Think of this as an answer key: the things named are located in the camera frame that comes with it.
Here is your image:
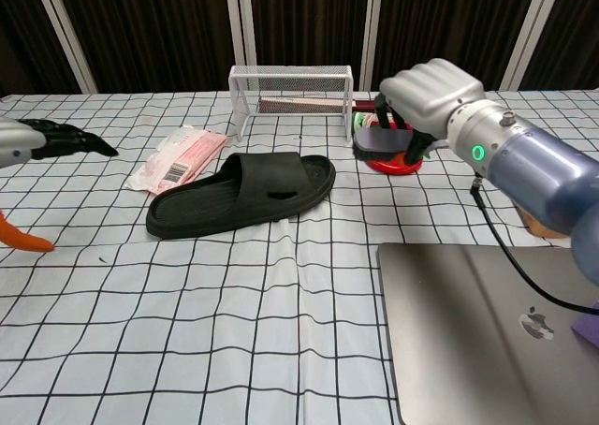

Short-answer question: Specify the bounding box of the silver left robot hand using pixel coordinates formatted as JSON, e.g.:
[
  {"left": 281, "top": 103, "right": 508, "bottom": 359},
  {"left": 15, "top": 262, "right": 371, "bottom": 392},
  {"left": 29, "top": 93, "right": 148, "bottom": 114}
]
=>
[{"left": 0, "top": 117, "right": 120, "bottom": 254}]

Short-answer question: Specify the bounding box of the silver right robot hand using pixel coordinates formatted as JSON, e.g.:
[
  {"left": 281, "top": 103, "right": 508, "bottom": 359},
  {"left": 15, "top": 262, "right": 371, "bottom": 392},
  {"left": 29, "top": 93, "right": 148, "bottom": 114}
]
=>
[{"left": 372, "top": 58, "right": 486, "bottom": 164}]

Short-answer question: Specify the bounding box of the grey cleaning brush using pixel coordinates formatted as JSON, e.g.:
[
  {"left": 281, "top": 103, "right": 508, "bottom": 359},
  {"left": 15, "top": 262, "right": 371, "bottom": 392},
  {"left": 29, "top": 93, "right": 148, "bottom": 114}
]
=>
[{"left": 351, "top": 127, "right": 450, "bottom": 158}]

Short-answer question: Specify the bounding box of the black rubber slide sandal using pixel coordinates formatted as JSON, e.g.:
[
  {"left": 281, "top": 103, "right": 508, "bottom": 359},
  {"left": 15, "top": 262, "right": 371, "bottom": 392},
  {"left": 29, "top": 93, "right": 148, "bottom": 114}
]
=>
[{"left": 145, "top": 152, "right": 337, "bottom": 241}]

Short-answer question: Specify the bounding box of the colourful feather shuttlecock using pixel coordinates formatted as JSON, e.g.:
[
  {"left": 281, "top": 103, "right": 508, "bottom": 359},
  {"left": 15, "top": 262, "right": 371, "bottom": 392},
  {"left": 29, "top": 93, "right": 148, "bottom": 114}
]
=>
[{"left": 350, "top": 110, "right": 416, "bottom": 137}]

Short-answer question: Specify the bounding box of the red plastic disc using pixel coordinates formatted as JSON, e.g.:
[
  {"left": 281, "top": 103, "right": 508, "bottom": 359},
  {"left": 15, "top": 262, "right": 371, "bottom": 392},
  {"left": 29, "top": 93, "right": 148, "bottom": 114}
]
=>
[{"left": 365, "top": 149, "right": 425, "bottom": 177}]

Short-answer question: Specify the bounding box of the pink packet with barcode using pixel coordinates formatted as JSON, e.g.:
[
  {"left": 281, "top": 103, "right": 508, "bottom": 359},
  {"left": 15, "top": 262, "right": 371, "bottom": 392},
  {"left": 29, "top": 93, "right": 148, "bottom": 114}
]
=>
[{"left": 124, "top": 125, "right": 228, "bottom": 196}]

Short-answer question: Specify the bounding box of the beige folded fan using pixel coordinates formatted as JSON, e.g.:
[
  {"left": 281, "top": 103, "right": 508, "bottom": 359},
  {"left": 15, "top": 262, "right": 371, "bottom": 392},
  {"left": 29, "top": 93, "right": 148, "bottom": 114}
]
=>
[{"left": 259, "top": 95, "right": 351, "bottom": 115}]

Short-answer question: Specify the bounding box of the dark pleated curtain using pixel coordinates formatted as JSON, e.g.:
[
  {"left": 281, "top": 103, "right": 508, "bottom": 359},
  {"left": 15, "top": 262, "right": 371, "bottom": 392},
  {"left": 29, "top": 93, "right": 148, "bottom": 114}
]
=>
[{"left": 0, "top": 0, "right": 599, "bottom": 95}]

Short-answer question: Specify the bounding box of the brown bottle with red label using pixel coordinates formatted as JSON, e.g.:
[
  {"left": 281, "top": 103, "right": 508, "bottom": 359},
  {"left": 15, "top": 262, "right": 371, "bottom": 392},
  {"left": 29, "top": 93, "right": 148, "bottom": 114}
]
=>
[{"left": 516, "top": 198, "right": 571, "bottom": 239}]

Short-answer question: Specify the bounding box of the silver laptop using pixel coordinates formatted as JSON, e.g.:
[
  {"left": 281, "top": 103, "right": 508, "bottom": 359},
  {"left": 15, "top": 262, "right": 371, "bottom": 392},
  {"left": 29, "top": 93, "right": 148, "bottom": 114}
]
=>
[{"left": 376, "top": 242, "right": 599, "bottom": 425}]

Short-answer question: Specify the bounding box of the white black-checked tablecloth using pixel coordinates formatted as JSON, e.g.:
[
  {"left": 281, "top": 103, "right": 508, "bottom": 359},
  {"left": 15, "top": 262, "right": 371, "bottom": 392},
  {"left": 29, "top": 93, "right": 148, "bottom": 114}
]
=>
[{"left": 0, "top": 87, "right": 599, "bottom": 425}]

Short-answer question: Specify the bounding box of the purple block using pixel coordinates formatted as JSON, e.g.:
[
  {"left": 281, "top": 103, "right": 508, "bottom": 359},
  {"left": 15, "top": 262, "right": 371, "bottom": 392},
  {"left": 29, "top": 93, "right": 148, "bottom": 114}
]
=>
[{"left": 571, "top": 298, "right": 599, "bottom": 351}]

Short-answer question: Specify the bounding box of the white frame post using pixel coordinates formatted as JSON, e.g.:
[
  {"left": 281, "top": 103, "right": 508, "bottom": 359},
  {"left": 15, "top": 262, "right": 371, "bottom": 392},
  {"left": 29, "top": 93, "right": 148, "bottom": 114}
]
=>
[
  {"left": 223, "top": 0, "right": 257, "bottom": 68},
  {"left": 360, "top": 0, "right": 393, "bottom": 92},
  {"left": 30, "top": 0, "right": 98, "bottom": 93},
  {"left": 499, "top": 0, "right": 556, "bottom": 92}
]

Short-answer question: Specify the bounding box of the white mesh wire rack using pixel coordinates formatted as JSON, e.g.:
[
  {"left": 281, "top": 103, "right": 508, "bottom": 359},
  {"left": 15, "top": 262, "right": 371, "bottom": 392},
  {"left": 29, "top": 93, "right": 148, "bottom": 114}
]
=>
[{"left": 228, "top": 65, "right": 353, "bottom": 143}]

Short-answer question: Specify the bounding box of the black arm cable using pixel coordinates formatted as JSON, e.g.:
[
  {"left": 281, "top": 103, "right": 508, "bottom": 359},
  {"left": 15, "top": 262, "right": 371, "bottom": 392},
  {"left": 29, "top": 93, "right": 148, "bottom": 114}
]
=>
[{"left": 470, "top": 174, "right": 599, "bottom": 315}]

